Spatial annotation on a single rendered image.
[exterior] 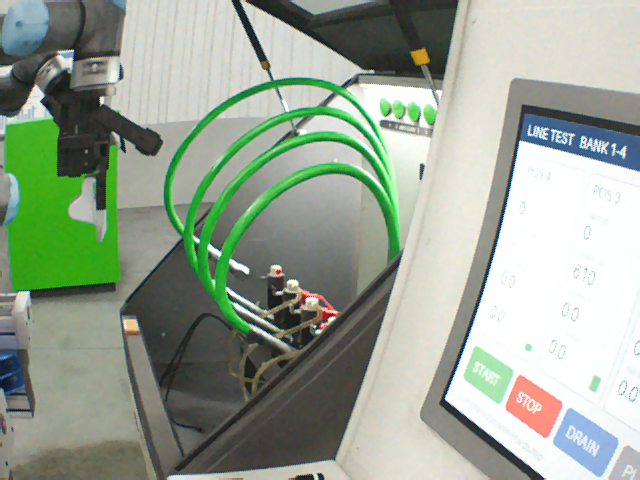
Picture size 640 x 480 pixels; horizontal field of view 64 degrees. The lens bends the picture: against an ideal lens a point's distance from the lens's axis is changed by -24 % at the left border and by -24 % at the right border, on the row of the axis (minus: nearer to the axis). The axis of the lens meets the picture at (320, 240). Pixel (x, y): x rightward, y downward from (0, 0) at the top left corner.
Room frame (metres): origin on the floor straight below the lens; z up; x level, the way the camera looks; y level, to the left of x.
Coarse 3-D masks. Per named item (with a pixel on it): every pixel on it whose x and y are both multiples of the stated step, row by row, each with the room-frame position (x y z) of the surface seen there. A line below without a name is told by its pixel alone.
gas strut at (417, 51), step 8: (392, 0) 0.70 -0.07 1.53; (400, 0) 0.70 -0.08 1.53; (392, 8) 0.70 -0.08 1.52; (400, 8) 0.70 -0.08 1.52; (400, 16) 0.70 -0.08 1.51; (408, 16) 0.70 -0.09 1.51; (400, 24) 0.71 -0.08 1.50; (408, 24) 0.70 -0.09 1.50; (408, 32) 0.71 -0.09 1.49; (416, 32) 0.71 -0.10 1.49; (408, 40) 0.71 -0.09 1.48; (416, 40) 0.71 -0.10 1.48; (416, 48) 0.71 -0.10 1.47; (424, 48) 0.72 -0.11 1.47; (416, 56) 0.71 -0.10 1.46; (424, 56) 0.71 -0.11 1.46; (416, 64) 0.72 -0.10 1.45; (424, 64) 0.72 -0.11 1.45; (424, 72) 0.72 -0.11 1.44; (432, 80) 0.72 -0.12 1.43; (432, 88) 0.73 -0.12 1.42
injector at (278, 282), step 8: (272, 280) 0.98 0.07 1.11; (280, 280) 0.98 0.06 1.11; (280, 288) 0.98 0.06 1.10; (272, 296) 0.98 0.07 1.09; (280, 296) 0.98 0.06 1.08; (256, 304) 0.98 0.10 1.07; (264, 304) 0.99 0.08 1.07; (272, 304) 0.98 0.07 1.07; (280, 304) 0.98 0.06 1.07; (280, 312) 0.99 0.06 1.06; (280, 320) 0.99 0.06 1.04; (272, 352) 0.99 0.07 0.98
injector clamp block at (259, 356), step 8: (248, 344) 1.03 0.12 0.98; (240, 352) 1.02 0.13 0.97; (256, 352) 0.99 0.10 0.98; (264, 352) 1.00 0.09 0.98; (248, 360) 0.97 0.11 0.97; (256, 360) 0.96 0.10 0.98; (264, 360) 0.96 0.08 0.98; (248, 368) 0.97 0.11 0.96; (256, 368) 0.93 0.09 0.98; (272, 368) 0.93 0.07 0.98; (280, 368) 0.93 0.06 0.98; (248, 376) 0.98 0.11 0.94; (264, 376) 0.90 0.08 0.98; (272, 376) 0.90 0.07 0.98; (248, 384) 0.98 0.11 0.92; (248, 392) 0.98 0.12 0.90
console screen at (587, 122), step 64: (512, 128) 0.54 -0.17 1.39; (576, 128) 0.46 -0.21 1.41; (512, 192) 0.52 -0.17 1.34; (576, 192) 0.44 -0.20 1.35; (512, 256) 0.49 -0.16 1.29; (576, 256) 0.42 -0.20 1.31; (512, 320) 0.47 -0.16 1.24; (576, 320) 0.39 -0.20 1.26; (448, 384) 0.51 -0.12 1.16; (512, 384) 0.43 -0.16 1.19; (576, 384) 0.36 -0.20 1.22; (512, 448) 0.40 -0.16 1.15; (576, 448) 0.33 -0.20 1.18
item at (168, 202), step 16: (272, 80) 0.99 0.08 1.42; (288, 80) 0.99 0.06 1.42; (304, 80) 1.00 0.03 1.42; (320, 80) 1.01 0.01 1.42; (240, 96) 0.97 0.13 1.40; (352, 96) 1.03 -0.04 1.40; (368, 112) 1.04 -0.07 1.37; (192, 128) 0.95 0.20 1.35; (384, 144) 1.05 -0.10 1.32; (176, 160) 0.93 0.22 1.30; (176, 224) 0.93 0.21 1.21
